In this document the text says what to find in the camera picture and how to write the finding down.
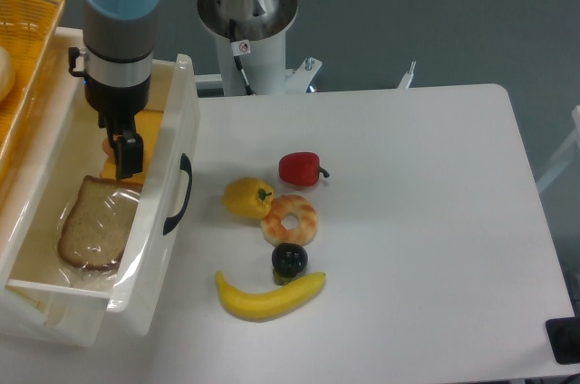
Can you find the yellow cake slice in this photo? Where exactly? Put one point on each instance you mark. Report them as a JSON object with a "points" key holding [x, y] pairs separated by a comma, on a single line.
{"points": [[148, 125]]}

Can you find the white drawer cabinet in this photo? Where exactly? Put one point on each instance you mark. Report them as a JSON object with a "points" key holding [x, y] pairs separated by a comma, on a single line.
{"points": [[41, 311]]}

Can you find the yellow bell pepper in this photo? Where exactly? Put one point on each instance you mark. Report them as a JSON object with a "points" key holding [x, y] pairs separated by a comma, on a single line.
{"points": [[248, 197]]}

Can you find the black device at table edge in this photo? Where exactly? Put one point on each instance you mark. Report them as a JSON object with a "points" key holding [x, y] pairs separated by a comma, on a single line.
{"points": [[563, 335]]}

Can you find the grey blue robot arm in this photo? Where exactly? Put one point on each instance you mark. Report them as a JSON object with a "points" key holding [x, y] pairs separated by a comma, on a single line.
{"points": [[120, 23]]}

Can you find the white frame at right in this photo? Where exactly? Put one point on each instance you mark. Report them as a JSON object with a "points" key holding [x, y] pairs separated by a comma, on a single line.
{"points": [[562, 157]]}

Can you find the white bracket behind table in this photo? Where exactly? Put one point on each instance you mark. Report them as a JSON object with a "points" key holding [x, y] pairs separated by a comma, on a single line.
{"points": [[407, 78]]}

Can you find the brown bread slice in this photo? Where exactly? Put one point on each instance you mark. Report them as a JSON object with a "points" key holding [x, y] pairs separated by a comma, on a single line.
{"points": [[96, 231]]}

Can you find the yellow banana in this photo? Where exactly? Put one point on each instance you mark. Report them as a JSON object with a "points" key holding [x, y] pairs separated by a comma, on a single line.
{"points": [[259, 307]]}

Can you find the yellow wicker basket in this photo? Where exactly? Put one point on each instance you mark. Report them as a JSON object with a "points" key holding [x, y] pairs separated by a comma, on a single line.
{"points": [[27, 28]]}

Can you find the pale orange egg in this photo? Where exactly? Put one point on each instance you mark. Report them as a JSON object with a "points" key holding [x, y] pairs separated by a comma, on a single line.
{"points": [[108, 150]]}

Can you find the red bell pepper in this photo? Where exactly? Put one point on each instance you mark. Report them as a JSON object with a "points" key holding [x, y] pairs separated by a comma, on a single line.
{"points": [[301, 169]]}

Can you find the open white upper drawer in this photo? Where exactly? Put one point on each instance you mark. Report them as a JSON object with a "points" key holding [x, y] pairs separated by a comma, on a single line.
{"points": [[128, 294]]}

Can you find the black eggplant toy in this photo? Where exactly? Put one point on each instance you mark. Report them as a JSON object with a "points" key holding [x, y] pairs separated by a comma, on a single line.
{"points": [[289, 261]]}

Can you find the black drawer handle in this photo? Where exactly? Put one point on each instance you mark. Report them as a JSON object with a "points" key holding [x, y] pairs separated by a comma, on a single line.
{"points": [[182, 194]]}

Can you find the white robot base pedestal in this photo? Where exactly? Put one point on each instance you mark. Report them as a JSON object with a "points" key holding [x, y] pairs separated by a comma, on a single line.
{"points": [[250, 39]]}

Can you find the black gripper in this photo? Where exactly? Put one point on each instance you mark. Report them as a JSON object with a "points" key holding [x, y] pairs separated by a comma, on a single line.
{"points": [[117, 85]]}

